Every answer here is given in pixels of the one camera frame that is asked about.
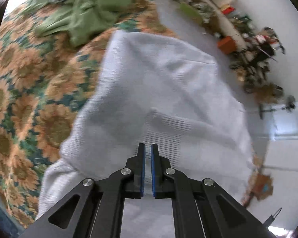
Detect green cardboard box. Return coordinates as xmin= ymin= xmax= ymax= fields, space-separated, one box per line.
xmin=179 ymin=2 xmax=203 ymax=26

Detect standing fan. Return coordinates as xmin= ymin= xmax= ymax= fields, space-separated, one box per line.
xmin=258 ymin=96 xmax=296 ymax=120

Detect low wooden shelf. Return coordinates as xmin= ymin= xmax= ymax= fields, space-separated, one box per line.
xmin=168 ymin=0 xmax=254 ymax=50

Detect sunflower pattern bed cover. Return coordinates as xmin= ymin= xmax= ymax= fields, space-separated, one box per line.
xmin=0 ymin=0 xmax=174 ymax=228

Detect orange paper bag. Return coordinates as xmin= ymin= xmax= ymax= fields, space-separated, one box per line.
xmin=217 ymin=36 xmax=237 ymax=55

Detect cardboard box with items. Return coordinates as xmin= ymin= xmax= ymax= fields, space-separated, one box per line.
xmin=250 ymin=174 xmax=273 ymax=201

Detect grey knit sweater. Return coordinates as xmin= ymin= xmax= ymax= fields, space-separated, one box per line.
xmin=37 ymin=31 xmax=252 ymax=237

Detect green garment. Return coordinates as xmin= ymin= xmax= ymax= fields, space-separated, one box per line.
xmin=24 ymin=0 xmax=133 ymax=47

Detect brown paper bag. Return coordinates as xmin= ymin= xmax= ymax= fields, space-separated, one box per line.
xmin=254 ymin=83 xmax=284 ymax=104

